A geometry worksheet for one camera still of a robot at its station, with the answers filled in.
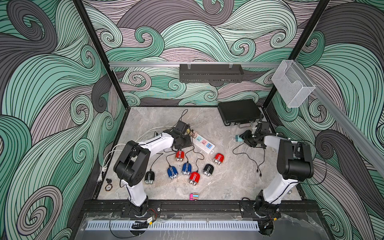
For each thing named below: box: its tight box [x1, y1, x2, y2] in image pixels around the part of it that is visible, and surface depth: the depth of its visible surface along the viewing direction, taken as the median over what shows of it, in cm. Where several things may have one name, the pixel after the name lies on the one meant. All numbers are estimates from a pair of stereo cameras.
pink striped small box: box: [189, 193, 199, 201], surface depth 77 cm
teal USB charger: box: [235, 135, 244, 142], surface depth 100 cm
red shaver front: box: [188, 171, 201, 186], surface depth 83 cm
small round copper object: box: [105, 184, 113, 192], surface depth 81 cm
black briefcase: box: [217, 99, 264, 128], surface depth 117 cm
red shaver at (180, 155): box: [175, 150, 185, 162], surface depth 92 cm
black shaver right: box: [202, 163, 215, 177], surface depth 85 cm
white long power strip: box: [192, 134, 216, 154], surface depth 97 cm
